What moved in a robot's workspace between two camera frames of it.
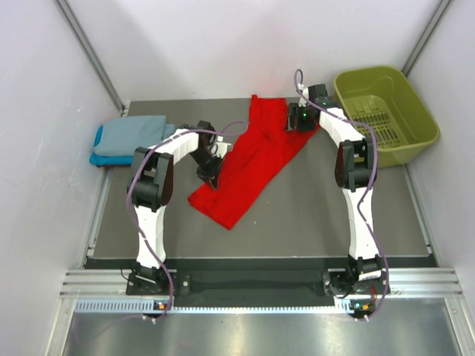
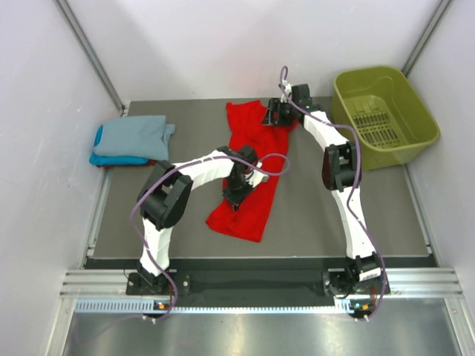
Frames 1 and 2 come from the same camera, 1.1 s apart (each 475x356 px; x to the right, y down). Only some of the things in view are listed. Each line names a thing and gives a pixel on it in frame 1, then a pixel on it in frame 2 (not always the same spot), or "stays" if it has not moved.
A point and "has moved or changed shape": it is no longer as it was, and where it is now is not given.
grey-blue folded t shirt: (125, 134) stays
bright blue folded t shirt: (99, 160) stays
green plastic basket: (383, 99) stays
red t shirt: (257, 162) has moved or changed shape
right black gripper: (292, 111) -> (274, 107)
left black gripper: (213, 174) -> (235, 200)
